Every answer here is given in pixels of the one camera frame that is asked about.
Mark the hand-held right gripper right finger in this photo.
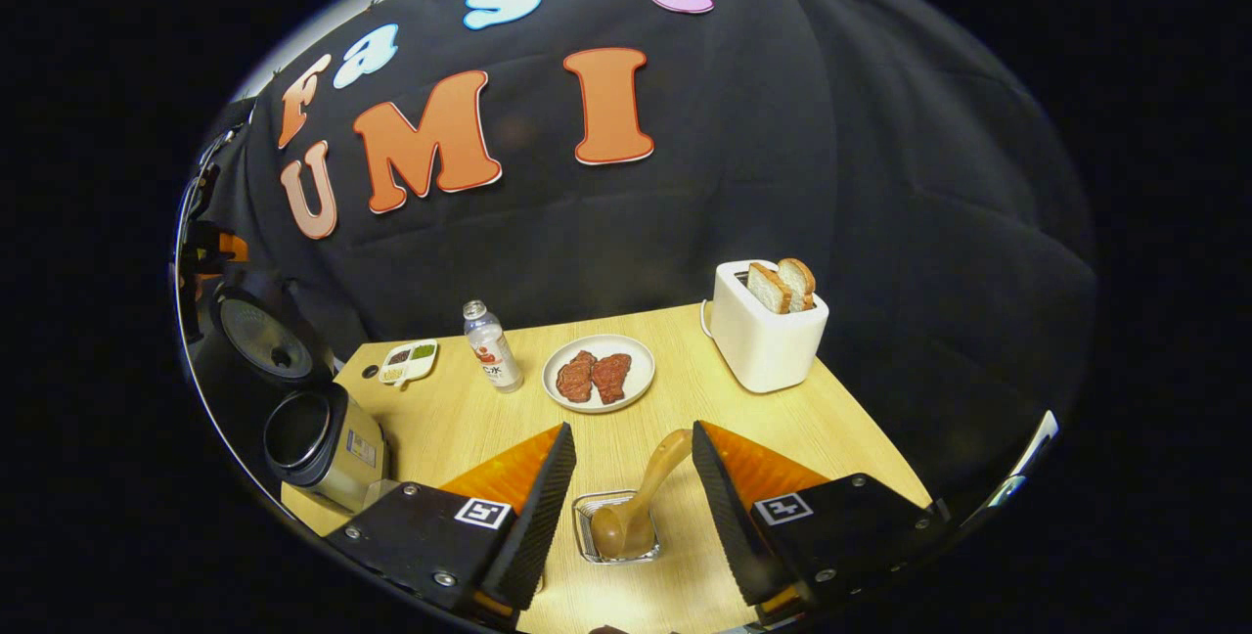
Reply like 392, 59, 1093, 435
692, 420, 950, 627

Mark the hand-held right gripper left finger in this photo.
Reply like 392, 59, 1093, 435
323, 422, 578, 630

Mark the dark grey rice cooker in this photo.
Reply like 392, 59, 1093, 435
191, 267, 390, 516

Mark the red meat piece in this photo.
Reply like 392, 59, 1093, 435
556, 350, 598, 404
590, 352, 633, 406

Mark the clear drink bottle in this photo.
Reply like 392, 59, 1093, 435
463, 299, 525, 394

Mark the white toaster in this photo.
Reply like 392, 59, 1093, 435
709, 259, 830, 394

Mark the white round plate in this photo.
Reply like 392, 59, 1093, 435
542, 334, 656, 415

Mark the white divided bean dish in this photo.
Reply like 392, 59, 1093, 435
377, 339, 440, 387

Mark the toasted bread slice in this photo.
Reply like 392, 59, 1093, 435
778, 257, 817, 312
746, 262, 793, 315

